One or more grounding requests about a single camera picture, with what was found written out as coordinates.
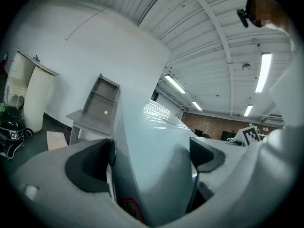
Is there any light blue file box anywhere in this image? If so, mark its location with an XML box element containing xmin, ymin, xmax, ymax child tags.
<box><xmin>113</xmin><ymin>98</ymin><xmax>247</xmax><ymax>227</ymax></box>

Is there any person's head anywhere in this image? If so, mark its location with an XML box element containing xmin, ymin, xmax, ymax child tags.
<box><xmin>247</xmin><ymin>0</ymin><xmax>292</xmax><ymax>37</ymax></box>

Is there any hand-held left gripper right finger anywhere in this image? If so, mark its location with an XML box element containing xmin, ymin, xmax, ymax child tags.
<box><xmin>163</xmin><ymin>126</ymin><xmax>304</xmax><ymax>228</ymax></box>

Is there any black head-mounted camera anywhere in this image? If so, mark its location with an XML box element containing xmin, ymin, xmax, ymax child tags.
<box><xmin>236</xmin><ymin>7</ymin><xmax>250</xmax><ymax>29</ymax></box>

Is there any black and green helmet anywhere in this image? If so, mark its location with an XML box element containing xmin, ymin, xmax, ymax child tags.
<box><xmin>0</xmin><ymin>105</ymin><xmax>33</xmax><ymax>161</ymax></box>

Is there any pink flat board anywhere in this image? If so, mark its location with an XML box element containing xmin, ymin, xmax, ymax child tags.
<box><xmin>46</xmin><ymin>130</ymin><xmax>70</xmax><ymax>152</ymax></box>

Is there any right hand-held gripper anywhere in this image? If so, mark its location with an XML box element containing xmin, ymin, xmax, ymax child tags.
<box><xmin>234</xmin><ymin>124</ymin><xmax>264</xmax><ymax>148</ymax></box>

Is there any person's beige t-shirt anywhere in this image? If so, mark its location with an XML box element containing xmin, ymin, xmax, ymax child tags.
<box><xmin>269</xmin><ymin>25</ymin><xmax>304</xmax><ymax>130</ymax></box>

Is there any grey wooden table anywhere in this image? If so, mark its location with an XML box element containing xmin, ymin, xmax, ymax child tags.
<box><xmin>66</xmin><ymin>109</ymin><xmax>114</xmax><ymax>145</ymax></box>

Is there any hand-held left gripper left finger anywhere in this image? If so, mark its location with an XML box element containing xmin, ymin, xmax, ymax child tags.
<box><xmin>9</xmin><ymin>138</ymin><xmax>143</xmax><ymax>225</ymax></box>

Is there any grey wooden shelf hutch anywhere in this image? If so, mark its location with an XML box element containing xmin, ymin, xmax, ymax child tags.
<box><xmin>82</xmin><ymin>73</ymin><xmax>121</xmax><ymax>128</ymax></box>

